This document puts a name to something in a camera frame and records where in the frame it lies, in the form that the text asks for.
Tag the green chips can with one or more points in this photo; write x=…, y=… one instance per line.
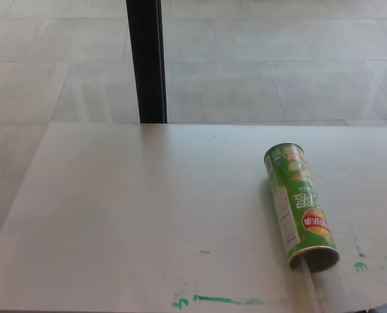
x=292, y=202

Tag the black vertical window frame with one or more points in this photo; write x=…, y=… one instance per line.
x=149, y=65

